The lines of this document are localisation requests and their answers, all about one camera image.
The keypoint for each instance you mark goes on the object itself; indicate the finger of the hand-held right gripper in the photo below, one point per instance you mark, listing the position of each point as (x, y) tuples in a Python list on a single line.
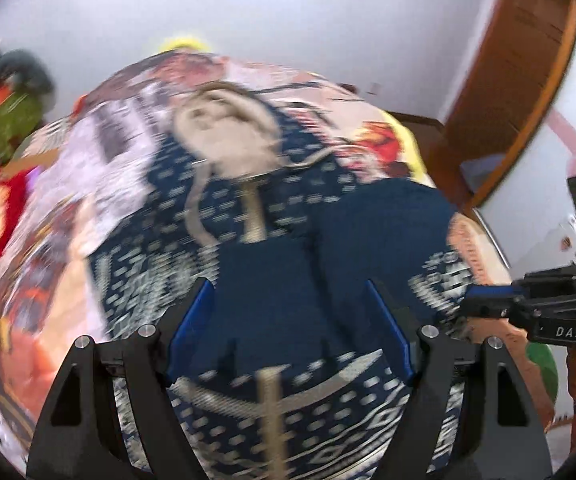
[(488, 296)]

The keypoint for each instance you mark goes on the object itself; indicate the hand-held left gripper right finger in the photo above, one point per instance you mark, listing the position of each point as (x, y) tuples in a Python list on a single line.
[(390, 330)]

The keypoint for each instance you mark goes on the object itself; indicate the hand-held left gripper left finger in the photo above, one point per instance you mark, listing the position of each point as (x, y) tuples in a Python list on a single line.
[(192, 322)]

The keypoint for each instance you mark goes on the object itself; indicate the navy patterned hoodie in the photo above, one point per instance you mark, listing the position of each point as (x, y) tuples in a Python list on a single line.
[(268, 270)]

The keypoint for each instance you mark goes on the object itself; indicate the printed blanket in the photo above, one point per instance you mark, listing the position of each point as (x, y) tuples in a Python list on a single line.
[(118, 110)]

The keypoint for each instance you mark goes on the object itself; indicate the wooden door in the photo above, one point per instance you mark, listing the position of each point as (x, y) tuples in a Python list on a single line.
[(513, 60)]

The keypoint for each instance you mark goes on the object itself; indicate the green orange clothing pile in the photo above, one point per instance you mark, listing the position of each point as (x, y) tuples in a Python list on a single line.
[(10, 125)]

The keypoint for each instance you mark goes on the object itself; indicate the yellow pillow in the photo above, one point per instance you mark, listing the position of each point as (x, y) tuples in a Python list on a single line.
[(184, 44)]

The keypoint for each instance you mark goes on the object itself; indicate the grey cloth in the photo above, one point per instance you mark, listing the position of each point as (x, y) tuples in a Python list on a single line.
[(28, 70)]

